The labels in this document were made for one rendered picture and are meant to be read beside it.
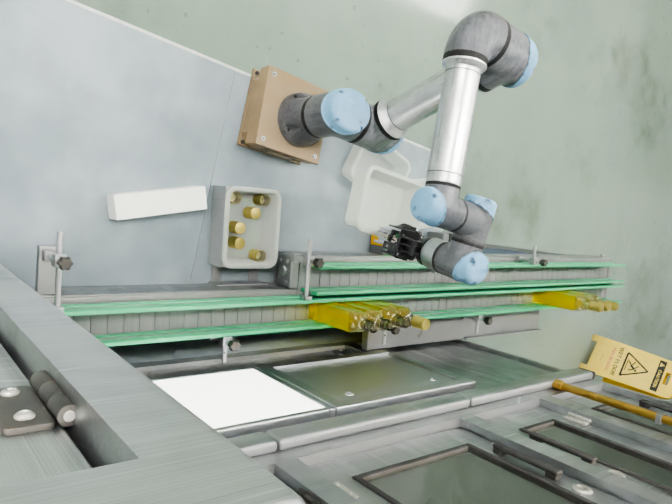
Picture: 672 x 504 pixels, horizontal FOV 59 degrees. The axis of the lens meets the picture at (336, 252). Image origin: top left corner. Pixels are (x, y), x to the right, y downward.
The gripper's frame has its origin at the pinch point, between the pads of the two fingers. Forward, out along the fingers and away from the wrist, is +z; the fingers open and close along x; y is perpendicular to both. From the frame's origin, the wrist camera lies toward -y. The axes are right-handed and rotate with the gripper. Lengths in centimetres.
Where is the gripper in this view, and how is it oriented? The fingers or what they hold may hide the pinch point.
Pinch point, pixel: (383, 234)
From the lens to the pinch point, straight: 160.4
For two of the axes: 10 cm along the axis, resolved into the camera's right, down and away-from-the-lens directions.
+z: -5.7, -2.6, 7.8
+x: -2.8, 9.5, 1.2
